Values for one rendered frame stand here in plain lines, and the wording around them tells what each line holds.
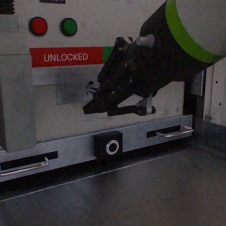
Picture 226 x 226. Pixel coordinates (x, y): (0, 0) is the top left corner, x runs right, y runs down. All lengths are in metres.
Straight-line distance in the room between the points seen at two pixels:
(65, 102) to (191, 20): 0.36
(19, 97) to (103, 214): 0.23
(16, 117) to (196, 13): 0.29
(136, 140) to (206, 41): 0.44
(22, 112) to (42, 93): 0.13
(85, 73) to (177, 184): 0.28
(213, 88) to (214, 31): 0.52
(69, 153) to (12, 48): 0.27
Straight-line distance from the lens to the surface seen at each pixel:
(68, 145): 0.63
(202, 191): 0.60
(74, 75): 0.57
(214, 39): 0.32
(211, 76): 0.82
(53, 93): 0.60
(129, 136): 0.70
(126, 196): 0.56
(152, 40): 0.35
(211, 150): 0.80
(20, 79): 0.46
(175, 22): 0.33
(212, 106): 0.83
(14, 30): 0.48
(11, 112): 0.46
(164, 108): 0.77
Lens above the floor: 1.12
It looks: 14 degrees down
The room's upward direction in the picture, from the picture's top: straight up
